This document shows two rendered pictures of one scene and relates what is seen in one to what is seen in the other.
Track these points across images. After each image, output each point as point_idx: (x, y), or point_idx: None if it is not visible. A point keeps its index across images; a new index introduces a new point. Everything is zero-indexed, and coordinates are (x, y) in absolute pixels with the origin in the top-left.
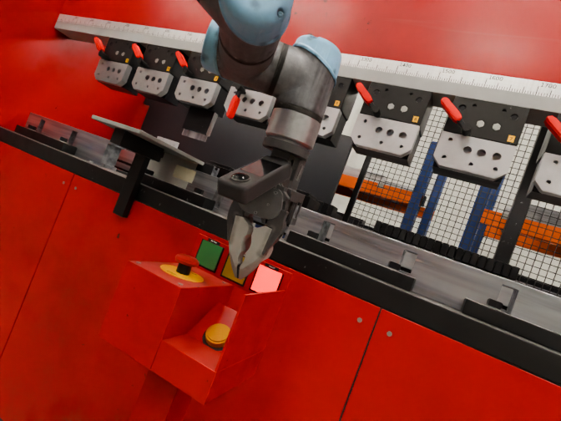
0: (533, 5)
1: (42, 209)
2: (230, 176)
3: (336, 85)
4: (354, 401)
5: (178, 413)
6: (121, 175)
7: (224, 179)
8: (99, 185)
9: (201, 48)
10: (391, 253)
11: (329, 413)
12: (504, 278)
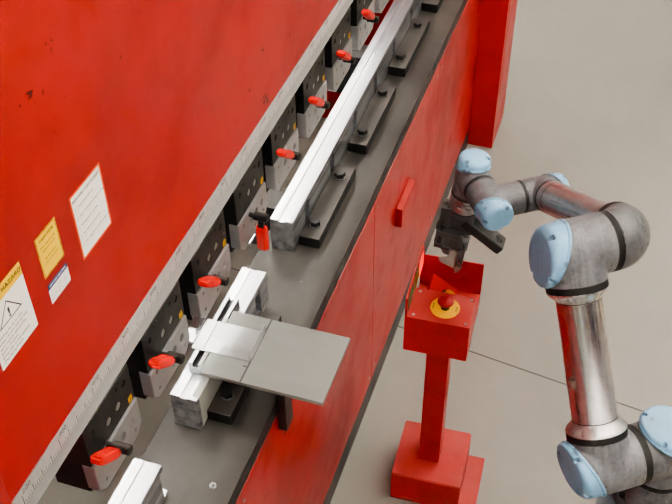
0: None
1: None
2: (501, 242)
3: (290, 113)
4: (375, 249)
5: None
6: (251, 423)
7: (502, 246)
8: (259, 454)
9: (196, 242)
10: (327, 169)
11: (371, 269)
12: (353, 111)
